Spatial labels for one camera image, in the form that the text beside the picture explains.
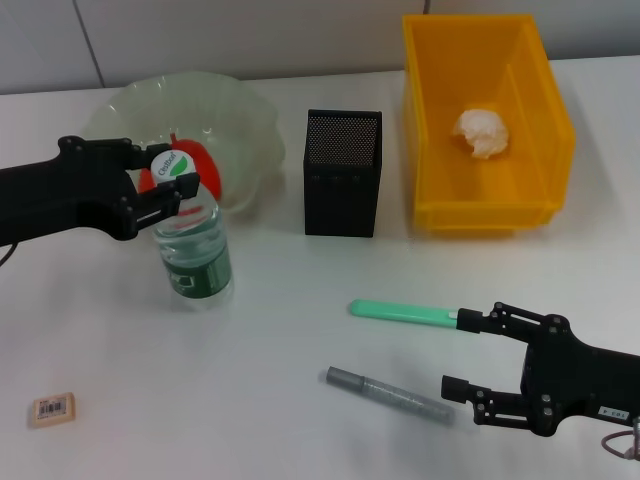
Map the red apple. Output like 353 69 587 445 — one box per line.
137 132 224 201

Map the black mesh pen holder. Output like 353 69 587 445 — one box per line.
302 108 385 239

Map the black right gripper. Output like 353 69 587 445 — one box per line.
440 301 640 437

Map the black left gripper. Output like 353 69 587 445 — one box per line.
0 134 201 249

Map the grey marker pen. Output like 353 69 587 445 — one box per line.
325 366 456 426

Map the translucent wavy fruit plate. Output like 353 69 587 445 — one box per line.
82 72 287 216

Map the yellow plastic storage bin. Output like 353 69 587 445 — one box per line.
402 13 576 236

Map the green pen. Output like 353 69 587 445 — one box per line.
348 298 461 329

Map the white paper ball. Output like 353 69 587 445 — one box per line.
451 108 512 161

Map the clear green-label water bottle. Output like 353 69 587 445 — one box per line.
149 149 235 312

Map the beige eraser with barcode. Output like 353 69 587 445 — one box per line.
28 393 77 430

